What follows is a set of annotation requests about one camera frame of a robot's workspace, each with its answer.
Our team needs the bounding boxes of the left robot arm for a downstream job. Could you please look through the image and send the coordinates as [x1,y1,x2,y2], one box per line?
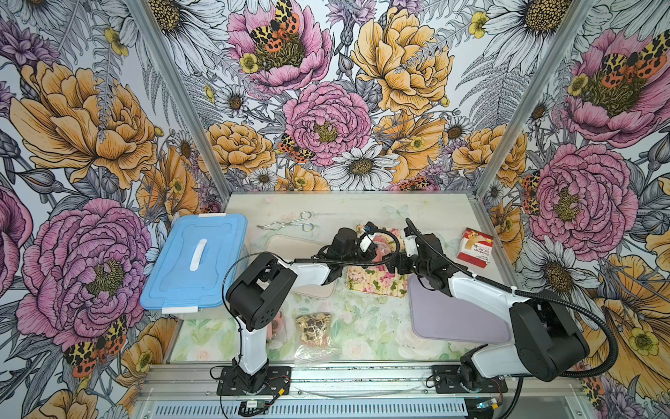
[222,225,382,378]

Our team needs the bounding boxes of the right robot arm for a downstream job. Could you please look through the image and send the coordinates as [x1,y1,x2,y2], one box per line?
[394,234,590,389]

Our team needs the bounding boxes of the bag of mixed snacks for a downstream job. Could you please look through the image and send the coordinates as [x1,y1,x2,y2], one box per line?
[294,312,340,365]

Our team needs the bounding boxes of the bag of pink wafers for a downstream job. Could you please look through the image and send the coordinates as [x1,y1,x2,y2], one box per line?
[266,312,287,344]

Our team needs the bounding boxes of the metal scissors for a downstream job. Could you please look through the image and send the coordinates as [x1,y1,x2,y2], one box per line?
[257,211,314,232]

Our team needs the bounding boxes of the yellow floral tray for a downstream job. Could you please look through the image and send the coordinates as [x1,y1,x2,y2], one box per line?
[346,223,409,299]

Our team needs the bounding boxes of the red white small box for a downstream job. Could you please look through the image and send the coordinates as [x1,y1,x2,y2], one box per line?
[456,228,494,268]

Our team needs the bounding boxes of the beige plastic tray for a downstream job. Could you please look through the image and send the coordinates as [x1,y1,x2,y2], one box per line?
[265,235,335,300]

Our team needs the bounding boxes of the lavender plastic tray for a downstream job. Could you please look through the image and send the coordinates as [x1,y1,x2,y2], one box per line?
[408,276,512,344]

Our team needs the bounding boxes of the blue lidded storage box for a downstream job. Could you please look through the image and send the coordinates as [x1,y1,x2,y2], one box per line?
[140,213,248,319]

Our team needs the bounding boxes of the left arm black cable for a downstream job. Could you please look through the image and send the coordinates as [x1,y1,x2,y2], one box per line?
[292,229,402,269]

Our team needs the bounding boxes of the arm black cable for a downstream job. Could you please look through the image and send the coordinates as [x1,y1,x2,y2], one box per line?
[292,229,402,269]
[405,217,619,379]

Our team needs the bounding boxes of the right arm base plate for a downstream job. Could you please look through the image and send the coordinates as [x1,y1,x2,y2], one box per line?
[430,364,508,395]

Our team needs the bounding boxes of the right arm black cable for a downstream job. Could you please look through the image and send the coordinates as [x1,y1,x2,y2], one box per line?
[405,217,619,379]

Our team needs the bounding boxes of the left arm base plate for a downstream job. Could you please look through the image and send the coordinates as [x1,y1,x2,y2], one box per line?
[214,364,292,396]

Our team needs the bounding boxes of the aluminium front rail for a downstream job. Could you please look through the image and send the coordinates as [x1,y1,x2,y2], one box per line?
[137,360,582,403]

